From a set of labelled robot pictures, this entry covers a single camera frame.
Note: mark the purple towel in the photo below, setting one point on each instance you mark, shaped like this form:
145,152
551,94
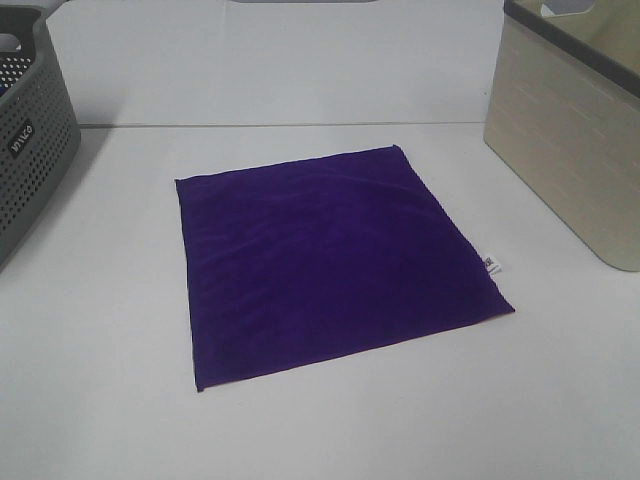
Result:
306,261

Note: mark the beige storage bin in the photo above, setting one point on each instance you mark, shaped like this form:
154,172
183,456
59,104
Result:
564,116

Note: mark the grey perforated plastic basket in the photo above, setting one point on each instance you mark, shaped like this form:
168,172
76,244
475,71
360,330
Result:
40,135

